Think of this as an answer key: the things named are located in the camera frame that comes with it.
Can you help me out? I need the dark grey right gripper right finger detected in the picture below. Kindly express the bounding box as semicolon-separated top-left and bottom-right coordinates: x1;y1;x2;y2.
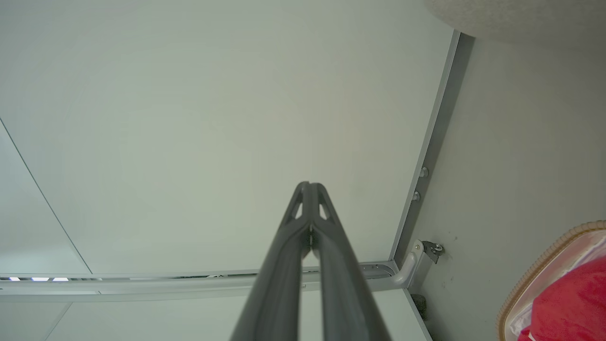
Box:
310;182;392;341

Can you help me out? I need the red garment with white stripe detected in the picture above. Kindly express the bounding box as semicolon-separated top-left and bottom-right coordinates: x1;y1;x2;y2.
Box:
517;256;606;341

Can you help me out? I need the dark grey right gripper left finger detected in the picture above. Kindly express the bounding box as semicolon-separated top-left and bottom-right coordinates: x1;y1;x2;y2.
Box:
231;181;312;341

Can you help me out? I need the cream laundry basket, tan rim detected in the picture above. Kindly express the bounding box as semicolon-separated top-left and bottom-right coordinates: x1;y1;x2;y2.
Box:
495;220;606;341

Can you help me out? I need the grey frame foot with caster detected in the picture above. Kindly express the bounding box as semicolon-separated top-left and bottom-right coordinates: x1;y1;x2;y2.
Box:
393;239;446;290

